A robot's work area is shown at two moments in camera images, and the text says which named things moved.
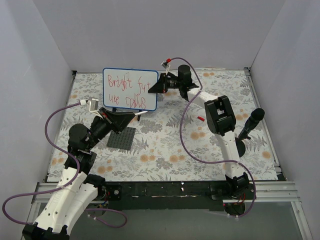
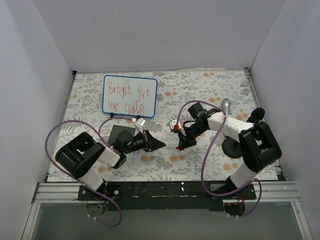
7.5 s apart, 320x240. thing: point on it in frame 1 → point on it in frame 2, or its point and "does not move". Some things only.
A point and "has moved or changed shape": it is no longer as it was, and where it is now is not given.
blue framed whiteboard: (128, 88) has moved or changed shape
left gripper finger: (119, 120) → (156, 145)
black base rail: (196, 195) does not move
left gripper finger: (106, 114) → (153, 142)
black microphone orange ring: (254, 119) does not move
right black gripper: (164, 82) → (186, 136)
